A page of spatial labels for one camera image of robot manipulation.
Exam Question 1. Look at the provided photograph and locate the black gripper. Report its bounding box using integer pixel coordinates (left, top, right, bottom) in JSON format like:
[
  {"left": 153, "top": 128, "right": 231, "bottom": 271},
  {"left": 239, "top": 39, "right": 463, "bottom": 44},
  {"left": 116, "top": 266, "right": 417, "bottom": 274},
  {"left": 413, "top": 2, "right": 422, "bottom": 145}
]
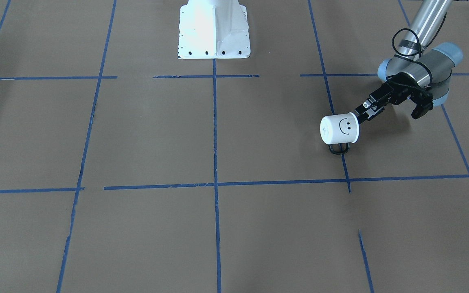
[{"left": 354, "top": 72, "right": 434, "bottom": 124}]

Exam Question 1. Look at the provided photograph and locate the white smiley face mug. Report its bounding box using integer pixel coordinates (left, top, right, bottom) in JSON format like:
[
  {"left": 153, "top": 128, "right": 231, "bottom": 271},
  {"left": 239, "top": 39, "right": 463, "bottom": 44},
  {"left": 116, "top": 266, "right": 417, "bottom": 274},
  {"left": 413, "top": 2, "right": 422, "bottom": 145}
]
[{"left": 320, "top": 112, "right": 360, "bottom": 155}]

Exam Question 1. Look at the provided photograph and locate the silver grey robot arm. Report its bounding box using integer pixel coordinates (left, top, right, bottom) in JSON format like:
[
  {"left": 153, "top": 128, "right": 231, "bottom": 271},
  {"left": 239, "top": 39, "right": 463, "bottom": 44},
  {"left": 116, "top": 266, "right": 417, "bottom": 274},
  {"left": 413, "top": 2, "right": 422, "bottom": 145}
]
[{"left": 355, "top": 0, "right": 463, "bottom": 124}]

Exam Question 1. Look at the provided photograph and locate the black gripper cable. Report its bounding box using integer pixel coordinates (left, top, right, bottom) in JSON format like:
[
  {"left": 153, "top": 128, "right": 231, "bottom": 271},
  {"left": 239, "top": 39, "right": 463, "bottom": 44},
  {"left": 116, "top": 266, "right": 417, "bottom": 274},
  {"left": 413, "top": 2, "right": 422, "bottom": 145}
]
[{"left": 392, "top": 28, "right": 434, "bottom": 82}]

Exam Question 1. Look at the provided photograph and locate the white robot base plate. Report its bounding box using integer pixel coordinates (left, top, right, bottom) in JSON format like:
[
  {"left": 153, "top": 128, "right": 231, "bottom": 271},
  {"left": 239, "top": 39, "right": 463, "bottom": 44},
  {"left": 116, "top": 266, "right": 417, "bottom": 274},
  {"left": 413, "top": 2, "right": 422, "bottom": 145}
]
[{"left": 178, "top": 0, "right": 251, "bottom": 59}]

